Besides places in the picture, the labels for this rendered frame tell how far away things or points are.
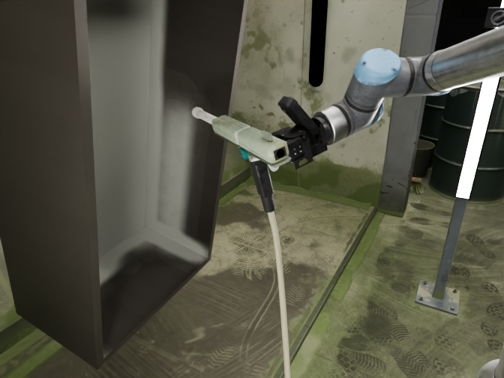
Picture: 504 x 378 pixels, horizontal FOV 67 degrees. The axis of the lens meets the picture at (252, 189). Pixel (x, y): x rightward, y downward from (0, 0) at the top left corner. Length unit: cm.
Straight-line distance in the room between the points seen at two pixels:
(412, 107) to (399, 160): 37
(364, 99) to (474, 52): 24
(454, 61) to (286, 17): 213
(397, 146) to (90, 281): 224
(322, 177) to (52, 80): 245
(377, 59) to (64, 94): 65
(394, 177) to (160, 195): 179
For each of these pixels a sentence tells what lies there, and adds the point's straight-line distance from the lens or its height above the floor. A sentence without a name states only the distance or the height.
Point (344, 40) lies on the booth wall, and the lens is 276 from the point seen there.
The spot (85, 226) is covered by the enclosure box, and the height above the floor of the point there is 97.
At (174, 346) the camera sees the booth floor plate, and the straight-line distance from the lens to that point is 187.
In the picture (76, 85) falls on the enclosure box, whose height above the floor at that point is 128.
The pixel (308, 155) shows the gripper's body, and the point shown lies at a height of 108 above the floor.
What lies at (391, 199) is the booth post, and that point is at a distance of 295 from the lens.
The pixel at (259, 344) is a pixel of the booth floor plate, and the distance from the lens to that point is 183.
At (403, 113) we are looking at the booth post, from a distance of 274.
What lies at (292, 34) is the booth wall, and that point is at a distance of 289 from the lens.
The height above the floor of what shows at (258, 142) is 115.
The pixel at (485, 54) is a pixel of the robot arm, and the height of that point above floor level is 132.
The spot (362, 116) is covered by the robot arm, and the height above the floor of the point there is 115.
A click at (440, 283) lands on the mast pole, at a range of 223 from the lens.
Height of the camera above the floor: 139
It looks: 25 degrees down
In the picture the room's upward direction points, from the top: 1 degrees counter-clockwise
